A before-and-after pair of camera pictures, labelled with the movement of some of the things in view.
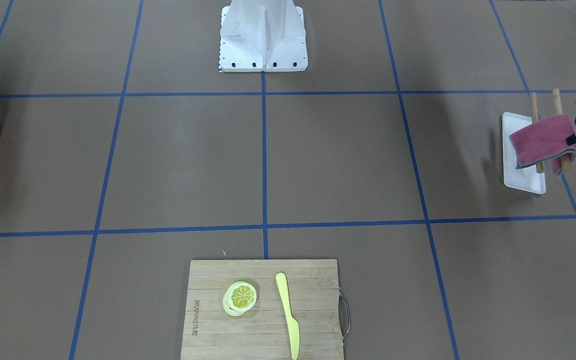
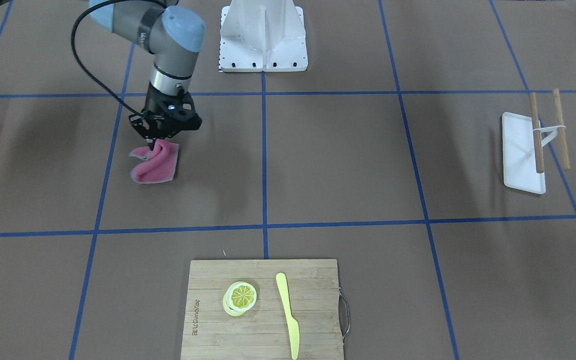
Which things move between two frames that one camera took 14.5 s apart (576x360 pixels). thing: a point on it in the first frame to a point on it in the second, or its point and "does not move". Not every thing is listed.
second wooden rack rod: (565, 158) does not move
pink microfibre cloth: (545, 139) to (160, 164)
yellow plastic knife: (293, 326) does not move
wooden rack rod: (540, 168) does not move
